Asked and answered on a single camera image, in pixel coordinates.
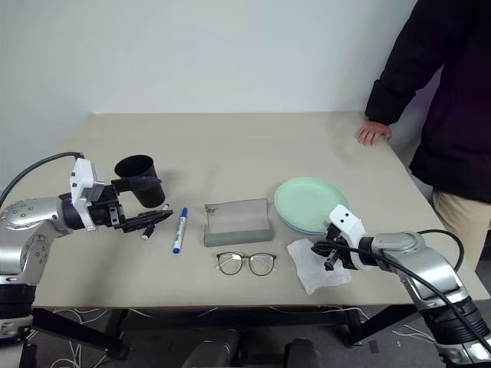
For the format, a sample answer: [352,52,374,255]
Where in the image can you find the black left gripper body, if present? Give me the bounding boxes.
[88,182,128,232]

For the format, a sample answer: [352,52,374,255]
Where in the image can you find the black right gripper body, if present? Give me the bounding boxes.
[321,224,356,271]

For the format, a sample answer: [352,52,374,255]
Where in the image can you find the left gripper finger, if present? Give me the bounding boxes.
[110,175,163,193]
[122,208,174,235]

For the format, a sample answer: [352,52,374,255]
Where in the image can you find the black marker white cap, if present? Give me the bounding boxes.
[141,204,172,241]

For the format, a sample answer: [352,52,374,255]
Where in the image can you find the black plastic cup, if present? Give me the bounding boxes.
[114,154,166,209]

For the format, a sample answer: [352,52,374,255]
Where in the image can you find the grey open glasses case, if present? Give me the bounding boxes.
[203,197,276,248]

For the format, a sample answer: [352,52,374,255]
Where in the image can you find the person's bare hand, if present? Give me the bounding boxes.
[357,120,394,146]

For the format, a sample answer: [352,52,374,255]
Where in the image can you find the white crumpled cloth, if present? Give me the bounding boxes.
[287,238,352,296]

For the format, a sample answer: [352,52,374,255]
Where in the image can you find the light blue plate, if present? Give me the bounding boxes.
[277,217,328,236]

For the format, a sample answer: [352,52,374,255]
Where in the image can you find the blue white marker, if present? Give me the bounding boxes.
[171,207,189,255]

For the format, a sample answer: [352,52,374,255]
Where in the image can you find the mint green plate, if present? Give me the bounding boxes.
[273,176,351,233]

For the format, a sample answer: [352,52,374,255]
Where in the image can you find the dark rounded shape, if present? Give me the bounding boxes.
[179,327,243,368]
[283,337,321,368]

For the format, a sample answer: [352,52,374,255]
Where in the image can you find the person's beige trousers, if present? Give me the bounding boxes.
[431,189,491,274]

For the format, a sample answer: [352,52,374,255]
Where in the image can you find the person in black jacket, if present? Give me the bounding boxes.
[364,0,491,205]

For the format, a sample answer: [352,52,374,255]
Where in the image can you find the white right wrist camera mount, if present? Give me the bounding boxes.
[327,204,375,272]

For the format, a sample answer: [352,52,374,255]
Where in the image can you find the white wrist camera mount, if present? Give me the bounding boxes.
[327,204,375,272]
[70,158,107,232]

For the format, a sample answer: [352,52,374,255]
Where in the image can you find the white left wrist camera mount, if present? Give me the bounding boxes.
[70,158,107,232]

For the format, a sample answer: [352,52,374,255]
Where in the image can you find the brown round-frame glasses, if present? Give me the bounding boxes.
[215,251,278,278]

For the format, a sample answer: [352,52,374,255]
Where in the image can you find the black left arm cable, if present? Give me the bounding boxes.
[0,152,84,206]

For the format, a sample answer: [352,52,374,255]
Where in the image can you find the white cords on floor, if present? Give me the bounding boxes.
[48,305,440,368]

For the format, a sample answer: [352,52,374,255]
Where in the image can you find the black metal table frame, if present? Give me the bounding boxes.
[31,304,423,360]

